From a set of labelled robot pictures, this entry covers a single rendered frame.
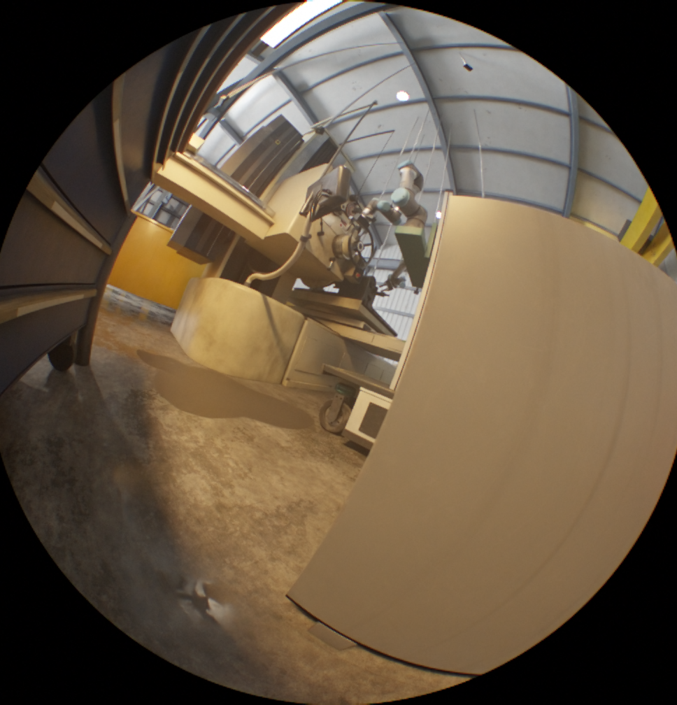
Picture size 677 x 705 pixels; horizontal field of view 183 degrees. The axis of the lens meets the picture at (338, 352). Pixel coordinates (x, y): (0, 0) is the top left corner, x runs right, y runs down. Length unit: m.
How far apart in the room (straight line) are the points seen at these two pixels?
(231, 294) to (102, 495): 1.31
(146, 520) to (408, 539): 0.41
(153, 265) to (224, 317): 2.36
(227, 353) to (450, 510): 1.42
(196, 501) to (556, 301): 0.59
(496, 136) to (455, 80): 2.11
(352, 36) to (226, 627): 9.37
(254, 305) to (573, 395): 1.47
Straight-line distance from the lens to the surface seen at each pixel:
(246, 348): 1.48
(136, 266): 3.62
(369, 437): 0.94
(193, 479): 0.55
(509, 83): 8.25
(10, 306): 0.38
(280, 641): 0.39
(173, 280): 3.64
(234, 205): 1.68
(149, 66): 0.45
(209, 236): 1.97
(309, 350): 1.86
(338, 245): 1.79
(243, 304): 1.45
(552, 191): 9.09
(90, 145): 0.45
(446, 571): 0.20
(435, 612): 0.24
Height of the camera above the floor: 0.38
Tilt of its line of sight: 1 degrees up
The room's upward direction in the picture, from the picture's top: 21 degrees clockwise
